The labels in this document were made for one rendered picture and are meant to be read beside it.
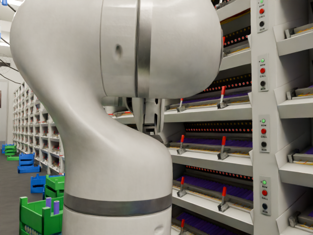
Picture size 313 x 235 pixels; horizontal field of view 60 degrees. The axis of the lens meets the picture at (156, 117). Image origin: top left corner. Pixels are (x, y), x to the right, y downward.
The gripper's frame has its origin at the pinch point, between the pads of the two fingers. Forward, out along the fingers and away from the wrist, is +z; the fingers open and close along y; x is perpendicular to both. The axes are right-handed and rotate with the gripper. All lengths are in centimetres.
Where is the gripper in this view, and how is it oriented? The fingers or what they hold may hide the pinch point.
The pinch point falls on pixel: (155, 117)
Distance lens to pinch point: 47.1
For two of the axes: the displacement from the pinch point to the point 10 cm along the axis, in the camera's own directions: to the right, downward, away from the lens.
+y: -0.4, 9.6, 2.7
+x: -9.8, 0.1, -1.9
